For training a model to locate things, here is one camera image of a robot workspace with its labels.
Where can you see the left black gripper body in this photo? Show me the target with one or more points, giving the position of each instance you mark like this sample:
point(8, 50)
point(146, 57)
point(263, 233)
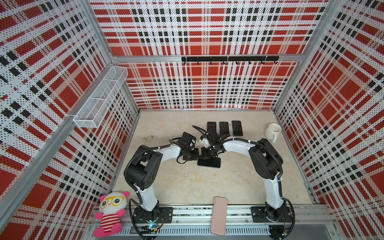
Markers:
point(186, 157)

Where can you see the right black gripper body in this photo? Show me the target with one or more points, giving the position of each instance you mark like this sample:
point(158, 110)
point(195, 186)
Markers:
point(214, 152)

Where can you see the black phone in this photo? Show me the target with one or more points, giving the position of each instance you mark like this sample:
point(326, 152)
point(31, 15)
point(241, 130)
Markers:
point(211, 162)
point(212, 128)
point(237, 128)
point(224, 128)

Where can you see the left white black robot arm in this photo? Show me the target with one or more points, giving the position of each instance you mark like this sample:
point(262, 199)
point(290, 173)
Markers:
point(141, 171)

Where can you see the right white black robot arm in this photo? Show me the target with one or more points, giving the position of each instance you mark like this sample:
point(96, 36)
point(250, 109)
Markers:
point(266, 161)

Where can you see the pink phone case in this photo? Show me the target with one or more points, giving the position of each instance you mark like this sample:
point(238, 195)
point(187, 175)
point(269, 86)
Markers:
point(219, 216)

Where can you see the white ceramic mug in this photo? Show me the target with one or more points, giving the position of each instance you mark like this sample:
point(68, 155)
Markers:
point(272, 132)

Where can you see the pink plush toy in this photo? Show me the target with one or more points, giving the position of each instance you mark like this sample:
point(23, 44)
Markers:
point(112, 207)

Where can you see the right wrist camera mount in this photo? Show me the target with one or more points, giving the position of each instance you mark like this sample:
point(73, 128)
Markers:
point(205, 142)

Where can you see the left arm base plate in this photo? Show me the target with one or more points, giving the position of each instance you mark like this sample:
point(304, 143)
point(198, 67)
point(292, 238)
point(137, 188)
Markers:
point(158, 215)

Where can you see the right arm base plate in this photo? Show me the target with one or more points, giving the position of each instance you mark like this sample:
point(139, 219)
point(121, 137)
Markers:
point(270, 215)

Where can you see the black hook rail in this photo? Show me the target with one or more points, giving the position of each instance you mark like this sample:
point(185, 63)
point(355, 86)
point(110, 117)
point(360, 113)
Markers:
point(261, 59)

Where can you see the white wire mesh basket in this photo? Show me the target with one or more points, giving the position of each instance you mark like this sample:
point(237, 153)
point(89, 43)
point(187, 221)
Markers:
point(95, 108)

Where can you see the aluminium front rail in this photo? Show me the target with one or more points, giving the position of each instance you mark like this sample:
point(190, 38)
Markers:
point(311, 222)

